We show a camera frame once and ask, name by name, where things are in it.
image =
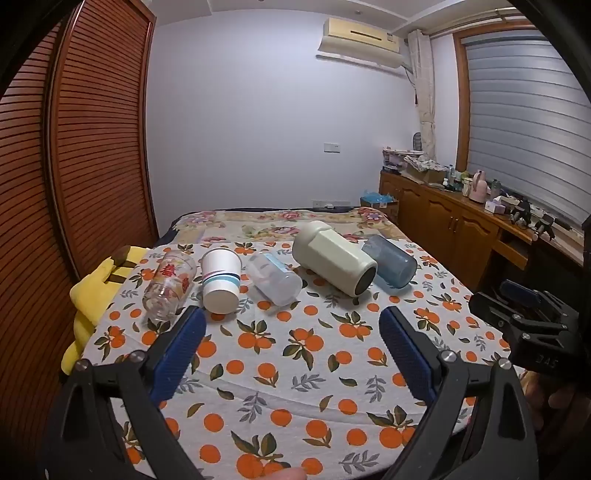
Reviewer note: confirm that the person's left hand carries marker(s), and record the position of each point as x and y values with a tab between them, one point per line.
284	474

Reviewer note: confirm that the white striped paper cup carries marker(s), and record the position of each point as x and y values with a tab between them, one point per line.
221	281

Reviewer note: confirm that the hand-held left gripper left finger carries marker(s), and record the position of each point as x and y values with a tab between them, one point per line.
178	357

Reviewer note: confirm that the pink stacked boxes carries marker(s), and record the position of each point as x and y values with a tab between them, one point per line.
392	161

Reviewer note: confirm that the floral blanket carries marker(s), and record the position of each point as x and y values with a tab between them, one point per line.
277	226

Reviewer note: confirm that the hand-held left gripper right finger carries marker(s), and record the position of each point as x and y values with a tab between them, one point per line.
406	357

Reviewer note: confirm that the green lid jar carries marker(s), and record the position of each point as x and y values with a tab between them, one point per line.
495	189

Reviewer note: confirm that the wooden sideboard cabinet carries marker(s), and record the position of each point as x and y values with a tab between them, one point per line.
443	217

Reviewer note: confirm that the grey window blind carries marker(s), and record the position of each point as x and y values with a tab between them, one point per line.
521	115

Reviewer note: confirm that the red print glass cup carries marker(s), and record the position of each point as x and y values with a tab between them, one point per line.
168	286

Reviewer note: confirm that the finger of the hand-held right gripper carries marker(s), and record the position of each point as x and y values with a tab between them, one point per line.
519	290
491	310

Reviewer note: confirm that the grey fan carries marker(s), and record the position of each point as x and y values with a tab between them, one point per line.
418	142

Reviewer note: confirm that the blue translucent cup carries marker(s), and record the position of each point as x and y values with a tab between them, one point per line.
392	263

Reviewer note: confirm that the tissue box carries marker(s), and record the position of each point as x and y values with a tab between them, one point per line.
495	206

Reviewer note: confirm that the white wall socket strip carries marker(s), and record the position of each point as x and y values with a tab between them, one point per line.
330	202

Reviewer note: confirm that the pink kettle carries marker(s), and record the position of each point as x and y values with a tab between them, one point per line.
478	189

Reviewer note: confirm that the wooden window frame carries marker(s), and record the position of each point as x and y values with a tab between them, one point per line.
459	101

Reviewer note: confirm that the cream insulated cup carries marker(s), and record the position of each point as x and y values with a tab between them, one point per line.
332	261

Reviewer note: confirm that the pale patterned curtain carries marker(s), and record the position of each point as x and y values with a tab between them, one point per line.
425	92

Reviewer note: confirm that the cardboard box with cloth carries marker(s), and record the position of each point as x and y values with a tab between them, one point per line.
425	168

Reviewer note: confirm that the yellow plush toy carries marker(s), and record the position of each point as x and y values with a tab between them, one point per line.
92	295

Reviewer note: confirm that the small black stand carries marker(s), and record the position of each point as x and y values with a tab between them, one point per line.
545	226
521	212

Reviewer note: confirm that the white wall switch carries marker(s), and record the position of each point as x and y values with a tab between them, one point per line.
331	147

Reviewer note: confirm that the blue plastic bag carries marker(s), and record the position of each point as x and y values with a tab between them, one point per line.
376	198

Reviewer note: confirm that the wooden louvred wardrobe door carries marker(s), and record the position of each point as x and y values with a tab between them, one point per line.
27	207
101	138

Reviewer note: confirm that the cream wall air conditioner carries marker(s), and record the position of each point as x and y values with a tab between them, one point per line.
360	41

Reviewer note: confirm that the clear plastic cup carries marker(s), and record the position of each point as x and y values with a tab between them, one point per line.
274	277

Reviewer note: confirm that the person's right hand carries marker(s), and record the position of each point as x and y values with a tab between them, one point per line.
538	394

